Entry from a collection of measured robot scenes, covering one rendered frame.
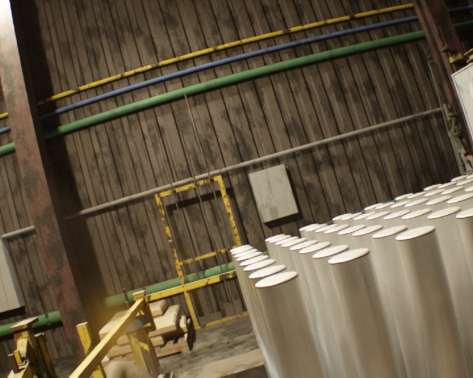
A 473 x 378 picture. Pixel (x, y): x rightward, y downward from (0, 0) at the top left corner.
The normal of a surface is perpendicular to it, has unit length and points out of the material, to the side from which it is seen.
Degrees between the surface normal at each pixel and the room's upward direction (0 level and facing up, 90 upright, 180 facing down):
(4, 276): 90
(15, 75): 90
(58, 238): 90
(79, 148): 90
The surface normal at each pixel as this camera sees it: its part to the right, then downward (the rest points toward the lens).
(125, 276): 0.04, -0.05
